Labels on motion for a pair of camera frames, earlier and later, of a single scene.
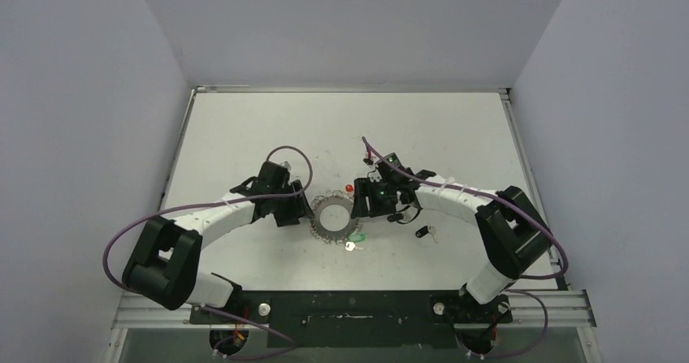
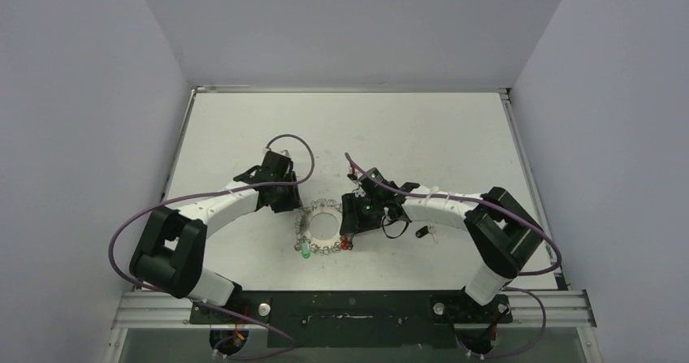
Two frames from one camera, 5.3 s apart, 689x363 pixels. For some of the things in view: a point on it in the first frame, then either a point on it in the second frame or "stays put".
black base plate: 357,319 stays put
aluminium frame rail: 556,308 stays put
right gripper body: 361,199 to 351,216
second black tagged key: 425,231 stays put
